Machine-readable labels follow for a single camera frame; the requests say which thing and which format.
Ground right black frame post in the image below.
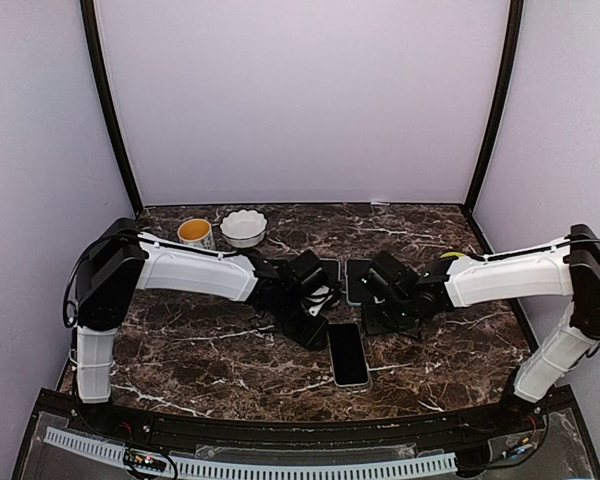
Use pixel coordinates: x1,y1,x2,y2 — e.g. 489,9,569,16
463,0,525,216

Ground floral white mug yellow inside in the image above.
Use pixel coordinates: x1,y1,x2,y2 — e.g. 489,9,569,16
177,218,215,250

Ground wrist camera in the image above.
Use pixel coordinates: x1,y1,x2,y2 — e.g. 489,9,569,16
301,286,340,317
370,286,393,304

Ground black frame post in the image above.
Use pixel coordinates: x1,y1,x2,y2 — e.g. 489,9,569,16
463,0,525,216
79,0,144,216

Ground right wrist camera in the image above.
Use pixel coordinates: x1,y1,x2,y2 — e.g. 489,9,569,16
370,286,393,304

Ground white slotted cable duct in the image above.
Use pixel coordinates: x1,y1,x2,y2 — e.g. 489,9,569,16
43,427,457,480

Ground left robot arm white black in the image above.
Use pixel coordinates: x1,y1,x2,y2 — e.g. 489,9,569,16
62,218,340,436

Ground transparent clear phone case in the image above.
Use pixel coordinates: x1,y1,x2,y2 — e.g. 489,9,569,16
326,322,371,389

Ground green bowl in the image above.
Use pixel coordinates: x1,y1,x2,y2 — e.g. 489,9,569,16
440,252,467,259

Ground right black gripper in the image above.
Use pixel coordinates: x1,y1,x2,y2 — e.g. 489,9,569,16
360,295,416,337

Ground white scalloped bowl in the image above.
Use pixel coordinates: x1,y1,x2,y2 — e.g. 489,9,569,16
220,210,268,249

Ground left black frame post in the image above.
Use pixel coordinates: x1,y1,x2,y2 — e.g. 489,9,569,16
79,0,144,216

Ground light blue phone case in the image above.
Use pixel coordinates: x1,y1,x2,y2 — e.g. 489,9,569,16
345,259,374,307

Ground clear white phone case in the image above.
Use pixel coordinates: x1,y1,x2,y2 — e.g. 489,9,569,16
322,259,342,310

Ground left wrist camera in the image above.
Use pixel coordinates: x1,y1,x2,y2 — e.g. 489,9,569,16
301,286,340,317

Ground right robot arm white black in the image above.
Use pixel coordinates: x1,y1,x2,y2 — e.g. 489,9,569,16
360,224,600,434

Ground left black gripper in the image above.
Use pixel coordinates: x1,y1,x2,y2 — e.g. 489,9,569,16
273,291,330,351

